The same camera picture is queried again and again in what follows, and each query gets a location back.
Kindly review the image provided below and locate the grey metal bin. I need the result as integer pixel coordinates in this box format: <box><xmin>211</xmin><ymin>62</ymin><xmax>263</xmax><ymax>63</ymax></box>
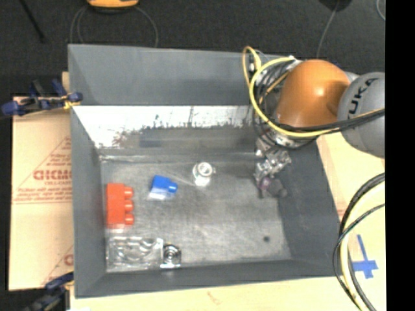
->
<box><xmin>67</xmin><ymin>43</ymin><xmax>340</xmax><ymax>297</ymax></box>

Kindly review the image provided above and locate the blue toy brick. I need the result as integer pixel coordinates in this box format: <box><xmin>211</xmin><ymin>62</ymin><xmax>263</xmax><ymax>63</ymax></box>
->
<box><xmin>148</xmin><ymin>174</ymin><xmax>179</xmax><ymax>202</ymax></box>

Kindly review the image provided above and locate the small round metal part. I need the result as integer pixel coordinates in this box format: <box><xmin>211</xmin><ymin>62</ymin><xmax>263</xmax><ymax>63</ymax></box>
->
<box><xmin>160</xmin><ymin>244</ymin><xmax>182</xmax><ymax>270</ymax></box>

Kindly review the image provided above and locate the clear plastic tray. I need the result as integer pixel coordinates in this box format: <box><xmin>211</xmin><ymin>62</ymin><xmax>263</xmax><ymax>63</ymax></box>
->
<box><xmin>106</xmin><ymin>236</ymin><xmax>165</xmax><ymax>271</ymax></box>

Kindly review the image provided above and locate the red toy brick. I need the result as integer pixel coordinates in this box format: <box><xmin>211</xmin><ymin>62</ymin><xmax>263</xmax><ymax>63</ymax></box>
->
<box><xmin>105</xmin><ymin>182</ymin><xmax>135</xmax><ymax>229</ymax></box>

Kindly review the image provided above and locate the brown cardboard board red print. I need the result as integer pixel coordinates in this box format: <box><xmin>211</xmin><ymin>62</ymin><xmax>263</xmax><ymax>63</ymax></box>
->
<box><xmin>7</xmin><ymin>95</ymin><xmax>76</xmax><ymax>292</ymax></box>

